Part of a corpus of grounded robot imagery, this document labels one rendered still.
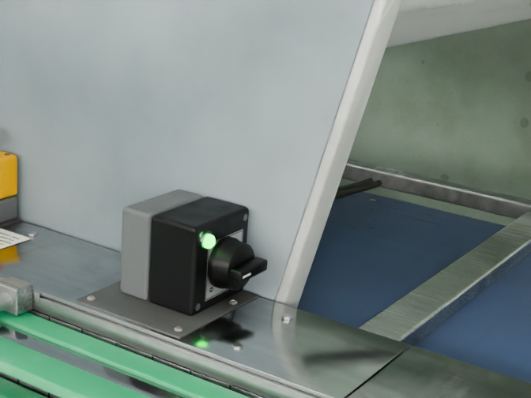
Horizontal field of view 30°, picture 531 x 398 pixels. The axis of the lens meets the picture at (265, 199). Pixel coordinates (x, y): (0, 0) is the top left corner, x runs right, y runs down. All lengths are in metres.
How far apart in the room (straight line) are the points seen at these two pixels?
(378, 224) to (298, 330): 0.37
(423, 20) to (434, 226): 0.30
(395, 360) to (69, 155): 0.40
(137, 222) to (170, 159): 0.10
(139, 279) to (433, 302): 0.27
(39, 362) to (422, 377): 0.30
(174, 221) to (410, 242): 0.38
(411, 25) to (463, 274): 0.25
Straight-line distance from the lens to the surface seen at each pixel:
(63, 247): 0.99
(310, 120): 0.83
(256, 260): 0.84
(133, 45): 0.93
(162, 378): 0.78
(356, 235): 1.13
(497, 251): 1.08
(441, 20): 1.02
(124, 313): 0.84
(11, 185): 1.05
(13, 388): 0.92
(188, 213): 0.84
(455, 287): 0.97
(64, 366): 0.80
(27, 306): 0.88
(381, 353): 0.80
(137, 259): 0.85
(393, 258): 1.07
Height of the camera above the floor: 1.45
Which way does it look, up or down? 54 degrees down
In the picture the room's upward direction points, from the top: 112 degrees counter-clockwise
